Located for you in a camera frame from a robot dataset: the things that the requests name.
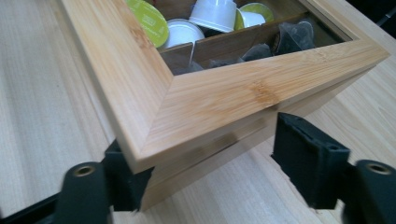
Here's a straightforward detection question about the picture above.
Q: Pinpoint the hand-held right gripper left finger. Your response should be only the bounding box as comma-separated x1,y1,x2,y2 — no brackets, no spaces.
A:
102,139,155,213

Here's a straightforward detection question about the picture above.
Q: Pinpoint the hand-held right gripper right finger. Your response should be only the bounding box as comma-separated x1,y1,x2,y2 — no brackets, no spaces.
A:
271,112,355,210

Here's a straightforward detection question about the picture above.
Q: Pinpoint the wooden tea box glass lid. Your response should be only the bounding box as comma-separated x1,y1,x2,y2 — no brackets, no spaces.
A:
60,0,390,213

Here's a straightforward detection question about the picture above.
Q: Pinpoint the pile of dark tea bags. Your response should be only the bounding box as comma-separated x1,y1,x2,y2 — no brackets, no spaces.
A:
162,21,316,77

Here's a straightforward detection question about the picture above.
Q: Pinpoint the white capsule green lid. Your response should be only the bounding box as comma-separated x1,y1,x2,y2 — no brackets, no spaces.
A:
125,0,170,49
234,2,276,32

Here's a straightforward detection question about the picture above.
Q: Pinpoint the white coffee capsule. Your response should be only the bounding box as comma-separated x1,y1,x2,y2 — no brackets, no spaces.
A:
189,0,238,34
163,18,205,49

